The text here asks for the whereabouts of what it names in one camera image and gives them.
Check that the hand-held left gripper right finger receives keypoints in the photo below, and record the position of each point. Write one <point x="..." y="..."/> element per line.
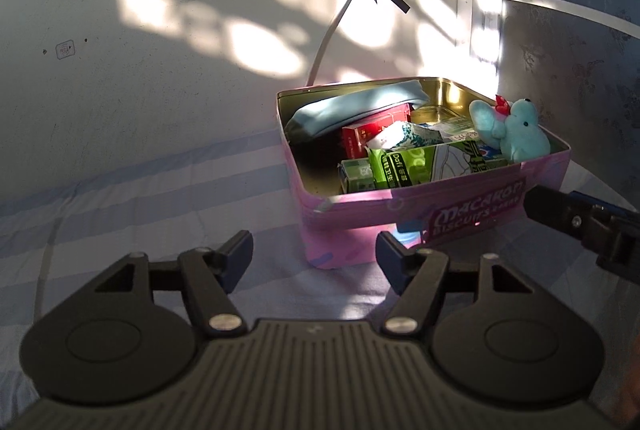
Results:
<point x="387" y="260"/>

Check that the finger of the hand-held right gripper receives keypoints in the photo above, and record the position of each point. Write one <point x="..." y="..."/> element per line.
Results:
<point x="600" y="203"/>
<point x="555" y="210"/>

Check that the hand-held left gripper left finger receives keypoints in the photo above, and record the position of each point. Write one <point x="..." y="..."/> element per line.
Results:
<point x="241" y="255"/>

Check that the pink biscuit tin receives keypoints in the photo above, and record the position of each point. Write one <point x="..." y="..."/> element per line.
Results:
<point x="360" y="220"/>

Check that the blue plush toy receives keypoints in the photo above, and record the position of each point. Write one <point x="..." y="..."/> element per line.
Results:
<point x="520" y="135"/>

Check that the green wet wipes packet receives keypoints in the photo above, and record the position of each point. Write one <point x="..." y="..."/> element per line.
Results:
<point x="400" y="165"/>

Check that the patterned tissue packet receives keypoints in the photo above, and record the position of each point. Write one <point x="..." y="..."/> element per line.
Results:
<point x="405" y="137"/>

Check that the light blue fabric pouch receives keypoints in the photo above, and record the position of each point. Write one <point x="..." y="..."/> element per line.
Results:
<point x="340" y="115"/>

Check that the dark green box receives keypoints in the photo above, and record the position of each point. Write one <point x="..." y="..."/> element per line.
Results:
<point x="357" y="177"/>

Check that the red box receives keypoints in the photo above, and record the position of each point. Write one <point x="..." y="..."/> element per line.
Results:
<point x="357" y="142"/>

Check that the striped bed sheet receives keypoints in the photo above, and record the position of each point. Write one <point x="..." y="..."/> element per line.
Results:
<point x="125" y="210"/>

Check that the green and white box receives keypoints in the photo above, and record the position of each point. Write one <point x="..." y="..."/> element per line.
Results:
<point x="457" y="126"/>

